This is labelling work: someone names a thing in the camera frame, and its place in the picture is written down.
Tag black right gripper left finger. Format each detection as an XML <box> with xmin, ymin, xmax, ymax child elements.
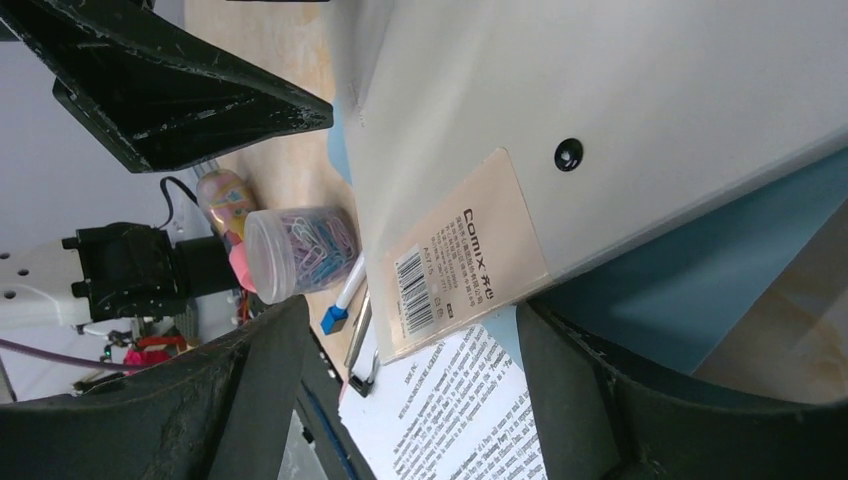
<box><xmin>1</xmin><ymin>296</ymin><xmax>310</xmax><ymax>479</ymax></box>

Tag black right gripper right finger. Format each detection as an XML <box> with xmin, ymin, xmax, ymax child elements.
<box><xmin>516</xmin><ymin>301</ymin><xmax>847</xmax><ymax>479</ymax></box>

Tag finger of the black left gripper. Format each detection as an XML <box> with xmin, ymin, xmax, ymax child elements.
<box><xmin>1</xmin><ymin>1</ymin><xmax>333</xmax><ymax>173</ymax></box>

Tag grey white file folder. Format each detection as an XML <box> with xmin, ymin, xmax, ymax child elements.
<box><xmin>324</xmin><ymin>1</ymin><xmax>847</xmax><ymax>363</ymax></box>

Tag pink capped tube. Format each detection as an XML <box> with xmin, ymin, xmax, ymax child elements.
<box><xmin>197</xmin><ymin>169</ymin><xmax>258</xmax><ymax>293</ymax></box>

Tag pink clipboard with papers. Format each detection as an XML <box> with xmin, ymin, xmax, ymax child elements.
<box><xmin>339</xmin><ymin>306</ymin><xmax>548</xmax><ymax>479</ymax></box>

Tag light blue clipboard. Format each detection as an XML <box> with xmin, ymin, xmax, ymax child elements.
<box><xmin>327</xmin><ymin>99</ymin><xmax>848</xmax><ymax>376</ymax></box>

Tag blue white marker pen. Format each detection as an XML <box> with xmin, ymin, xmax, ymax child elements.
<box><xmin>320</xmin><ymin>253</ymin><xmax>366</xmax><ymax>335</ymax></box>

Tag clear jar of paperclips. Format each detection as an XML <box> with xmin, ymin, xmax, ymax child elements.
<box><xmin>244</xmin><ymin>206</ymin><xmax>359</xmax><ymax>305</ymax></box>

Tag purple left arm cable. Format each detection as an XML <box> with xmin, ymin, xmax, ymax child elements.
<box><xmin>0</xmin><ymin>337</ymin><xmax>140</xmax><ymax>372</ymax></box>

